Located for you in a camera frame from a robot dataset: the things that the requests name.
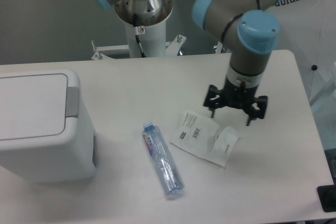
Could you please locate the black device at edge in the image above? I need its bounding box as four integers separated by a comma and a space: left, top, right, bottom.
317, 185, 335, 212

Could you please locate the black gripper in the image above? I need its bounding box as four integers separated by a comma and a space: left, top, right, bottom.
203, 78, 268, 126

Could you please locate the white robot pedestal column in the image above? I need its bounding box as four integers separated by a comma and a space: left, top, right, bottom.
114, 0, 174, 59

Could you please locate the clear plastic water bottle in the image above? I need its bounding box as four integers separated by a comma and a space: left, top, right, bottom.
142, 122, 185, 199

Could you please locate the white metal mounting frame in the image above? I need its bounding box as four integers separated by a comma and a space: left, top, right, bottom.
91, 34, 186, 60

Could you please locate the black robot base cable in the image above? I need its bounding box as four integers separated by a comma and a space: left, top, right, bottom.
133, 13, 146, 58

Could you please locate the white plastic packaging bag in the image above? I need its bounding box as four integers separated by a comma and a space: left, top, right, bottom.
170, 110, 239, 168

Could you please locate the white push-lid trash can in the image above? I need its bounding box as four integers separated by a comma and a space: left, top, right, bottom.
1, 69, 96, 183

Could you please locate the white printed umbrella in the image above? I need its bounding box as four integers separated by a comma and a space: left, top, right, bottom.
267, 0, 335, 149

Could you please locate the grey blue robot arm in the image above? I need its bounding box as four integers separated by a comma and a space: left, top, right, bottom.
95, 0, 280, 121

